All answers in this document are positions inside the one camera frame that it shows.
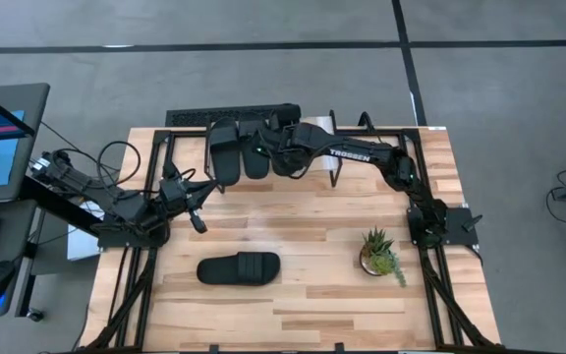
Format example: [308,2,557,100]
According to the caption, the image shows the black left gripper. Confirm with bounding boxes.
[157,155,218,236]

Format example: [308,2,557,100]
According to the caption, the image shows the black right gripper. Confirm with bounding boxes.
[255,101,316,175]

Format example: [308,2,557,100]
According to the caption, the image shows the black slide sandal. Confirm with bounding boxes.
[240,119,271,180]
[196,251,282,287]
[207,116,242,188]
[268,142,306,178]

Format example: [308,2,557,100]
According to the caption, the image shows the wooden shelf black metal legs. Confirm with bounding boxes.
[202,108,345,194]

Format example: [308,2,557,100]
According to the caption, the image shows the black floor vent grille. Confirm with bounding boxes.
[164,103,286,129]

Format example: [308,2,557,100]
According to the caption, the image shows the white box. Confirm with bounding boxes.
[66,200,105,262]

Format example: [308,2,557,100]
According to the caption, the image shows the potted green succulent plant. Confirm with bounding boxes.
[359,226,409,289]

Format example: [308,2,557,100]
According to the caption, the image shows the black support beam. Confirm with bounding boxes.
[17,175,105,237]

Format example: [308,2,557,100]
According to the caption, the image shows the grey computer monitor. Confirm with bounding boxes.
[0,82,51,206]

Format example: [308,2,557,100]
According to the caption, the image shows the grey side desk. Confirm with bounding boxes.
[0,199,39,321]

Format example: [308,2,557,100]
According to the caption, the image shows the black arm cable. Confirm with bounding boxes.
[66,140,142,193]

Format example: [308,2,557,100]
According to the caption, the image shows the black cable loop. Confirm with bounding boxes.
[357,110,402,133]

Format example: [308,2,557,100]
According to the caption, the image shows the black metal table frame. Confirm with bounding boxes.
[79,126,505,354]

